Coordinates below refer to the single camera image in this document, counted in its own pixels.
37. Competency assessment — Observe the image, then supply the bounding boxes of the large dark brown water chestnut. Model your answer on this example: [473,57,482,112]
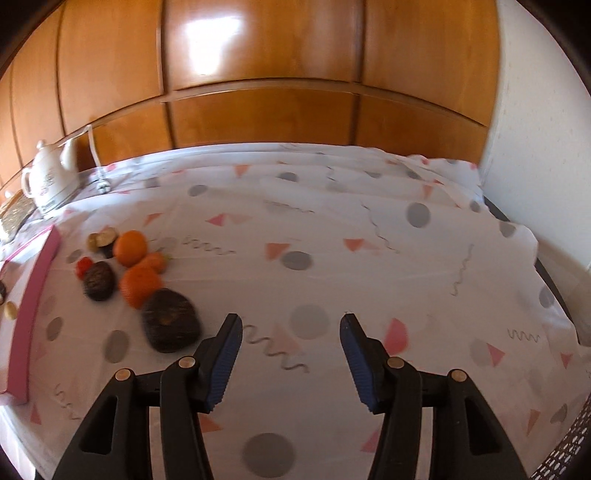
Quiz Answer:
[140,288,202,353]

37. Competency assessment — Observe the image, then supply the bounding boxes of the cut tan fruit piece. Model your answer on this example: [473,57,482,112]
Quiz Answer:
[96,227,119,259]

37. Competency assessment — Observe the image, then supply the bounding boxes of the white kettle power cord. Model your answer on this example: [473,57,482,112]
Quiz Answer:
[58,123,112,194]

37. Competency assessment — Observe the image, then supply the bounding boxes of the patterned white tablecloth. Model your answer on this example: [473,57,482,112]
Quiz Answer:
[1,144,590,479]

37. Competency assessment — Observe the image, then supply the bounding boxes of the small orange kumquat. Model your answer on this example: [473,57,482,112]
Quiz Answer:
[136,251,169,274]

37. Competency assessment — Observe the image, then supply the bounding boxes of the small dark brown chestnut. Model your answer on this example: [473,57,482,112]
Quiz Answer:
[82,261,117,301]

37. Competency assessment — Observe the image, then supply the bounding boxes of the large orange tangerine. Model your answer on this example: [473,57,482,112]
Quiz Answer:
[113,230,148,268]

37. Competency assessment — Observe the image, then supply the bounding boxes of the small red tomato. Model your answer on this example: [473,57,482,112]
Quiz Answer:
[75,256,94,280]

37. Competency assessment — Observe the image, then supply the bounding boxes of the small tan longan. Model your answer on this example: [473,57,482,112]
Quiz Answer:
[86,233,100,253]

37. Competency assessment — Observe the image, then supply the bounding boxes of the pink shallow box tray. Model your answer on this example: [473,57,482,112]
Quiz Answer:
[1,226,61,406]

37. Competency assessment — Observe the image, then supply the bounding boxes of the white ceramic electric kettle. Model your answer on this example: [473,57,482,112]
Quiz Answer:
[21,139,80,215]

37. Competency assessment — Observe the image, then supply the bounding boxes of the white patterned tissue box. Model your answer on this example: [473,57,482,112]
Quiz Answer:
[0,190,36,244]

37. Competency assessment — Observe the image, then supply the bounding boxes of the tan round longan fruit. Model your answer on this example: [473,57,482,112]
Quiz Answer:
[4,301,18,321]

